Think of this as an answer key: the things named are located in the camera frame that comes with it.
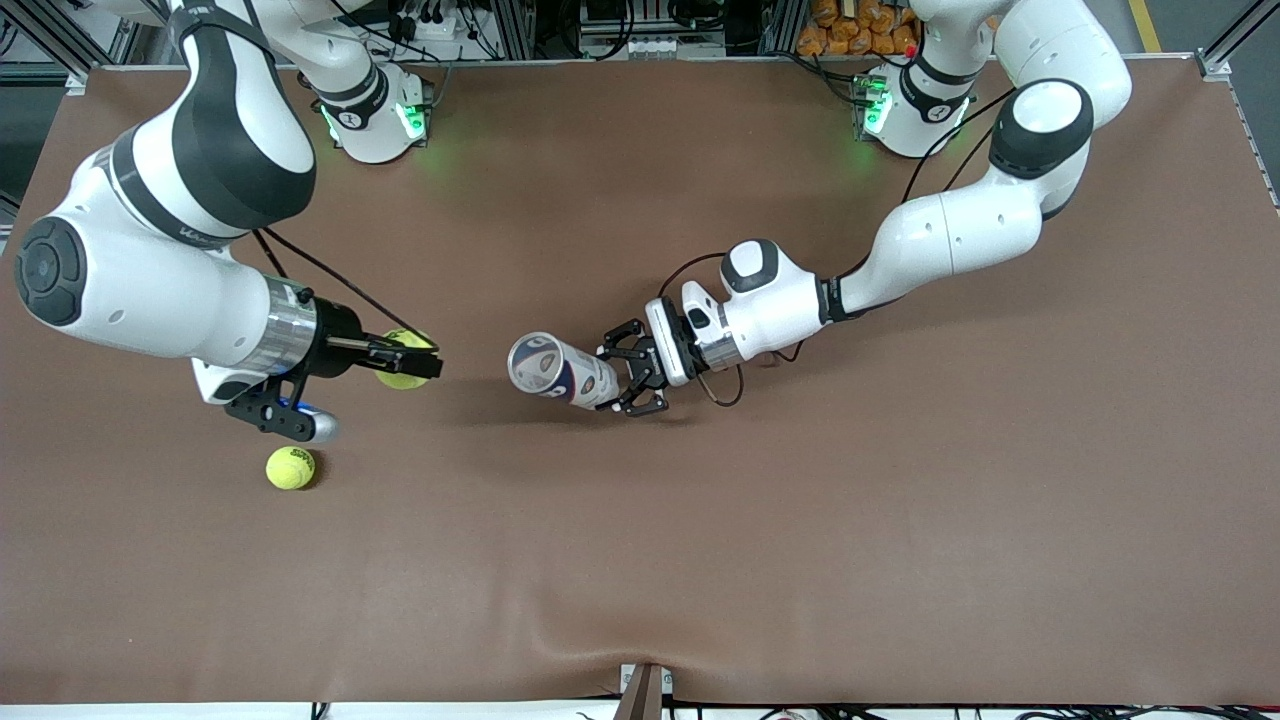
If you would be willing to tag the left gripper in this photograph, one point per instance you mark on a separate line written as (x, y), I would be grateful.
(637, 367)

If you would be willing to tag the brown table mat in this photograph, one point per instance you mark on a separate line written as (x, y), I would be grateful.
(800, 550)

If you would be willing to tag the clear Wilson tennis ball can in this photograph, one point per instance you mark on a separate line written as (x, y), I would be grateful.
(560, 372)

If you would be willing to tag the white power strip with plugs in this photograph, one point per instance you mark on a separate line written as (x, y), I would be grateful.
(430, 25)

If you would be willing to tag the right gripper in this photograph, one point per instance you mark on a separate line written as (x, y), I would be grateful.
(336, 338)

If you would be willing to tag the aluminium profile post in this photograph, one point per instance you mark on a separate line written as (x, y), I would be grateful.
(780, 28)
(520, 30)

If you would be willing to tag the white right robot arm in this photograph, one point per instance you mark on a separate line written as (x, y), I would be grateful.
(150, 290)

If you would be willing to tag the metal table edge bracket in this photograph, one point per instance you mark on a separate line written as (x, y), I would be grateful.
(645, 690)

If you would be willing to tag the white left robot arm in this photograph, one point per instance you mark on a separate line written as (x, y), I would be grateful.
(950, 230)

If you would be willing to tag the aluminium frame rail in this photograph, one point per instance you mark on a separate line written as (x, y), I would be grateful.
(1215, 66)
(75, 82)

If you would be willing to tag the yellow tennis ball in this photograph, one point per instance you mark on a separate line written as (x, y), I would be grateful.
(400, 380)
(288, 470)

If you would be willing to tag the orange packaged items pile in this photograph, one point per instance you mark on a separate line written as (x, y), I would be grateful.
(850, 35)

